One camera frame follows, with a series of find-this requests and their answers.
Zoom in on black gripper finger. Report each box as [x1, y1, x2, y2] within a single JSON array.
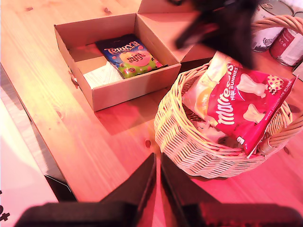
[[100, 153, 157, 227], [160, 153, 222, 227], [208, 23, 258, 68]]

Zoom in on red Maltesers bunnies bag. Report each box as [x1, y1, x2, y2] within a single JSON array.
[[182, 51, 299, 158]]

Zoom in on brown cardboard box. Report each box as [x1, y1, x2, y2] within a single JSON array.
[[53, 0, 217, 112]]

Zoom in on Terry's mini eggs bag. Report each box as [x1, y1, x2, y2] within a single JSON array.
[[94, 34, 169, 80]]

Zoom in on woven wicker basket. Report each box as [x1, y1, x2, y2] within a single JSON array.
[[153, 14, 303, 179]]

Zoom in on white label tin can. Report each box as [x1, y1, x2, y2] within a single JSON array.
[[250, 0, 295, 53]]

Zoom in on red label tin can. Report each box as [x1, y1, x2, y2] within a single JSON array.
[[269, 10, 303, 67]]

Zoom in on black table leg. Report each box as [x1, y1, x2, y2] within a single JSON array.
[[44, 174, 78, 202]]

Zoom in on white printed paper sheet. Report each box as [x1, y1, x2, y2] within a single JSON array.
[[82, 61, 125, 90]]

